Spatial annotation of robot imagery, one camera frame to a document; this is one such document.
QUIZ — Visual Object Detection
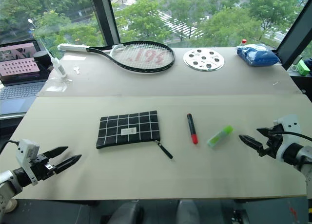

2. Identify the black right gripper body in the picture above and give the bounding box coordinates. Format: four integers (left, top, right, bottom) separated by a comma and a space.
259, 126, 284, 158

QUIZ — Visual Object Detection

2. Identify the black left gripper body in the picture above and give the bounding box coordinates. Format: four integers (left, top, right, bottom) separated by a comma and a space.
29, 153, 58, 182

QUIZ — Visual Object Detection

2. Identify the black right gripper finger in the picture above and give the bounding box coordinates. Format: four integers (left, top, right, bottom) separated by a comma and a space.
256, 127, 273, 137
238, 134, 264, 152

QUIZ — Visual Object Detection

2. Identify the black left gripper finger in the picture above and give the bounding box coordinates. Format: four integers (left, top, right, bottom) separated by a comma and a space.
43, 146, 69, 159
54, 154, 82, 175

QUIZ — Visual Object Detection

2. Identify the black white-grid pencil case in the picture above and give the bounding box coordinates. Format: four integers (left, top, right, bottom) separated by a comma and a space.
96, 110, 174, 160

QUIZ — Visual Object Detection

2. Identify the laptop with pink screen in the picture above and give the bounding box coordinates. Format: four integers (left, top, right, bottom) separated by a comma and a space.
0, 39, 50, 115

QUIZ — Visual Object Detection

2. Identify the green highlighter pen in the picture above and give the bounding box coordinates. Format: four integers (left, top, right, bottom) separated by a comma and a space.
206, 125, 234, 149

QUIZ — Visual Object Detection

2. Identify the black marker with red cap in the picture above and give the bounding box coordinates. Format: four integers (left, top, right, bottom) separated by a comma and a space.
186, 113, 199, 145

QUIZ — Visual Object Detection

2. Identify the clear plastic bag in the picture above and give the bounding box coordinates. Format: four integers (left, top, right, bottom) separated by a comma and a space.
44, 78, 74, 92

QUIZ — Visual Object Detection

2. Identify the small green box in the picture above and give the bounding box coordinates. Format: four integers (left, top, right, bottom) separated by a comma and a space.
295, 59, 311, 76

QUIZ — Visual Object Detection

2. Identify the black caster wheel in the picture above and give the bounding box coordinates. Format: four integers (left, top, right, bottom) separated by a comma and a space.
232, 208, 251, 224

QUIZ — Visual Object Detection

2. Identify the blue filled plastic bag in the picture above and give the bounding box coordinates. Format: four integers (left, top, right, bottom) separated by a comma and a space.
235, 43, 281, 68

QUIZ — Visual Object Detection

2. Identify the white sealant tube with nozzle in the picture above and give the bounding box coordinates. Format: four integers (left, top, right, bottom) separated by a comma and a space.
39, 38, 68, 79

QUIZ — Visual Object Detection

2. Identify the round metal disc with holes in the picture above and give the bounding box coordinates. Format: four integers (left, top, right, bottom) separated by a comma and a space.
183, 48, 225, 72

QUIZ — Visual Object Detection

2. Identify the black cylindrical speaker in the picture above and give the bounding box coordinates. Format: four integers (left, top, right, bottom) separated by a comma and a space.
33, 51, 49, 69

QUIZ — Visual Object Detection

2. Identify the black and white tennis racket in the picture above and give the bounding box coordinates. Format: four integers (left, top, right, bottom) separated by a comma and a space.
57, 41, 176, 74

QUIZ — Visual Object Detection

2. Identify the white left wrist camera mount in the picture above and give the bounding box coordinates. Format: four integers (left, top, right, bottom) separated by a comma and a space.
15, 139, 40, 186

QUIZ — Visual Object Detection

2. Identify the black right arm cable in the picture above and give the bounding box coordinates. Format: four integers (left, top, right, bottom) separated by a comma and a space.
269, 130, 312, 141

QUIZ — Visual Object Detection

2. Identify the black slanted window frame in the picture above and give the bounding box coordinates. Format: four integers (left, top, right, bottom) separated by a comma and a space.
274, 4, 312, 64

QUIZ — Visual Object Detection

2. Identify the black window frame pillar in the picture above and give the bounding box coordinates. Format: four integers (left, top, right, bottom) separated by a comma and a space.
87, 0, 121, 49

